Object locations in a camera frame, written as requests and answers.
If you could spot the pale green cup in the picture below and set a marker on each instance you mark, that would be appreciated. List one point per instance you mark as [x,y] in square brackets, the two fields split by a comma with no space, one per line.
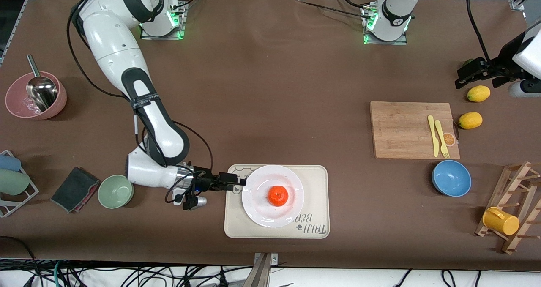
[12,182]

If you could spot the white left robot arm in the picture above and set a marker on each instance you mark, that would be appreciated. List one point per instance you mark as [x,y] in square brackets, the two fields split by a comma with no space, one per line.
[397,8]

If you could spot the pink plastic bowl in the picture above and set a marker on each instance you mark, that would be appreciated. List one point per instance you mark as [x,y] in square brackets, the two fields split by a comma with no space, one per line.
[59,99]

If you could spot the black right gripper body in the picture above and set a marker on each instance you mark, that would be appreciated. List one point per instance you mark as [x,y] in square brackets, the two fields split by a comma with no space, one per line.
[206,181]

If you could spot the folded dark grey cloth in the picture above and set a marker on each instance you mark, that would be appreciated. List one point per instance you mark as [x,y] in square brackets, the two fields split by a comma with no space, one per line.
[74,189]

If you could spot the blue plastic bowl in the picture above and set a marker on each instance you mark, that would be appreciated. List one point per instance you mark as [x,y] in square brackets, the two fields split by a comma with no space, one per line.
[451,178]

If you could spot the white ceramic plate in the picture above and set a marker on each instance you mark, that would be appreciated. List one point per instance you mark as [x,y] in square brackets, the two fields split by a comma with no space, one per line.
[258,198]

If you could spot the yellow plastic cup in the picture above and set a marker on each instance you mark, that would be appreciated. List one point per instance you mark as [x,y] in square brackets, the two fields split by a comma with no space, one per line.
[501,221]

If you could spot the aluminium frame strut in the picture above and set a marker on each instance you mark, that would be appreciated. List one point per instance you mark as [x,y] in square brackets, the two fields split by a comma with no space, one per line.
[262,272]

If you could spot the wooden peg drying rack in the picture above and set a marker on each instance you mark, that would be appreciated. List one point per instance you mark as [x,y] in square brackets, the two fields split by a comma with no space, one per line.
[513,181]

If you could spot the metal table corner bracket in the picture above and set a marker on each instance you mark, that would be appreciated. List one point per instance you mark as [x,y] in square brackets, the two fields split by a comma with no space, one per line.
[517,4]

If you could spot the orange slice toy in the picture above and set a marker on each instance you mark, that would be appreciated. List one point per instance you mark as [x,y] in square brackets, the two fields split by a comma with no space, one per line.
[450,140]

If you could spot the yellow plastic fork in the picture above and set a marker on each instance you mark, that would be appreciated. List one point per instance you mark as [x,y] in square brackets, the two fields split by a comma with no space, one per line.
[441,137]

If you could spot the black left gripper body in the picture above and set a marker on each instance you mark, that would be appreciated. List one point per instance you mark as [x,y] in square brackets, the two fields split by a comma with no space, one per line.
[503,63]

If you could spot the pale green bowl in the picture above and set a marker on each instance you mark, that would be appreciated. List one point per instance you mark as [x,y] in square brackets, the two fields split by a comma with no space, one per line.
[116,191]

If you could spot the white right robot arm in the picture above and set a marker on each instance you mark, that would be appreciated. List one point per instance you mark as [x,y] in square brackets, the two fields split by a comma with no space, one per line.
[114,46]

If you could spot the yellow plastic knife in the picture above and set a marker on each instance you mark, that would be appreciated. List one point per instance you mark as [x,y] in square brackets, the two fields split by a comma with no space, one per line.
[433,137]

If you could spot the yellow lemon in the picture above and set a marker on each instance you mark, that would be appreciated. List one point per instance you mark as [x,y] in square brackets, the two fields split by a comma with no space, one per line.
[478,93]
[470,120]

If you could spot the orange mandarin fruit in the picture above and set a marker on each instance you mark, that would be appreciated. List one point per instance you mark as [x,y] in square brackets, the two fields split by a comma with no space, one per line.
[278,195]

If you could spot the bamboo cutting board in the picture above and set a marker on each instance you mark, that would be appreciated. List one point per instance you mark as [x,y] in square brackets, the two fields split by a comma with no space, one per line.
[397,130]

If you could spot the cream tray with lettering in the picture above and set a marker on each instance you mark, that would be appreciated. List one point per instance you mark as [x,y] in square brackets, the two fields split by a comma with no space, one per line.
[317,185]

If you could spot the light blue cup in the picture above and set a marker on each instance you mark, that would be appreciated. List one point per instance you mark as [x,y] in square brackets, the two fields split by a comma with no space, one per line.
[8,163]

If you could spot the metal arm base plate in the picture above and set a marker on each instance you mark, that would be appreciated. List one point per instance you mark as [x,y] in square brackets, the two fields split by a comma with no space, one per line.
[162,36]
[384,42]

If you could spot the stainless steel scoop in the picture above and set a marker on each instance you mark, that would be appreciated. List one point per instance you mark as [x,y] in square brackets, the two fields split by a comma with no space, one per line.
[42,90]

